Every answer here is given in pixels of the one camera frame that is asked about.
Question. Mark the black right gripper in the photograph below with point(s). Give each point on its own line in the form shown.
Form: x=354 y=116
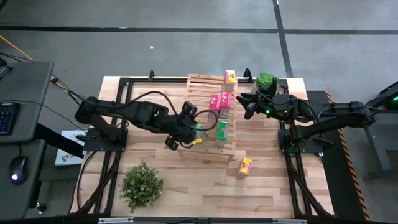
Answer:
x=264 y=106

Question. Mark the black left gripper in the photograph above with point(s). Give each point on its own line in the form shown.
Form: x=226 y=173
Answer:
x=183 y=128

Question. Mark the red Froot Loops cereal box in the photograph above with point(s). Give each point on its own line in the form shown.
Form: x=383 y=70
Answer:
x=214 y=101
x=226 y=100

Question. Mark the yellow Corn Pops cereal box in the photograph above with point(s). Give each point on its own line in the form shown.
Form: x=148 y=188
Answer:
x=230 y=77
x=245 y=166

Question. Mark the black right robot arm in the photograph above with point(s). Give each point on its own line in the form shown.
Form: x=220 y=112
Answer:
x=342 y=113

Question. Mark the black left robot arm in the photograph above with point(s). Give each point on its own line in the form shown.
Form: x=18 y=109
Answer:
x=124 y=109

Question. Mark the slatted wooden shelf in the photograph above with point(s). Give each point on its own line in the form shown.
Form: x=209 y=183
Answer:
x=202 y=85

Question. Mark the green succulent in white pot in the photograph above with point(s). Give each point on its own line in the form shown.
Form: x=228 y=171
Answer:
x=264 y=78

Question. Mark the bushy small-leaved potted plant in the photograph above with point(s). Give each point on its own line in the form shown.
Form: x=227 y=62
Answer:
x=141 y=186

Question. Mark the black platform with hazard stripe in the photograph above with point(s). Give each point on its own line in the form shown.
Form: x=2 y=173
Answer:
x=339 y=174

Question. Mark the white printed box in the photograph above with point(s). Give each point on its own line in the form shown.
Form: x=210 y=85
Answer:
x=66 y=155

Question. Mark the black neighbouring robot stand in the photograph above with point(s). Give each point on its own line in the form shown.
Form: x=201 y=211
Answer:
x=377 y=140

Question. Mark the grey desk top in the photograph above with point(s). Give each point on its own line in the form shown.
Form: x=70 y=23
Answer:
x=25 y=93
x=18 y=199

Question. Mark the black caster wheel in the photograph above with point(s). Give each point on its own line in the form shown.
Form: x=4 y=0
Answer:
x=40 y=207

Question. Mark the black computer mouse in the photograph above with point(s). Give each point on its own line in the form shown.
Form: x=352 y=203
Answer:
x=18 y=169

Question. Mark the black backlit keyboard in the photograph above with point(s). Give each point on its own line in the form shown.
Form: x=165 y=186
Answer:
x=7 y=118

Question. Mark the black metal rig frame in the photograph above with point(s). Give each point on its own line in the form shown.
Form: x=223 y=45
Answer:
x=143 y=80

